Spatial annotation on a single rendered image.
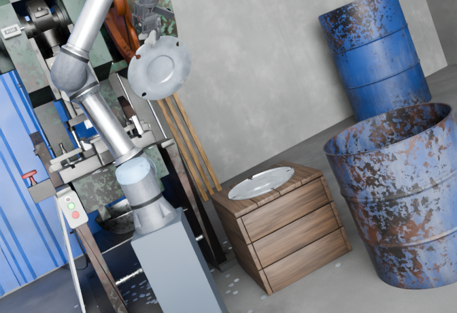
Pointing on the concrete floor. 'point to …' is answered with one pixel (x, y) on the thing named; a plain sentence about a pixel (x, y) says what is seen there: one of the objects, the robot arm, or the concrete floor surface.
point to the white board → (69, 253)
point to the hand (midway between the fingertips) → (153, 43)
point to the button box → (73, 218)
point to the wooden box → (283, 228)
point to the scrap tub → (402, 192)
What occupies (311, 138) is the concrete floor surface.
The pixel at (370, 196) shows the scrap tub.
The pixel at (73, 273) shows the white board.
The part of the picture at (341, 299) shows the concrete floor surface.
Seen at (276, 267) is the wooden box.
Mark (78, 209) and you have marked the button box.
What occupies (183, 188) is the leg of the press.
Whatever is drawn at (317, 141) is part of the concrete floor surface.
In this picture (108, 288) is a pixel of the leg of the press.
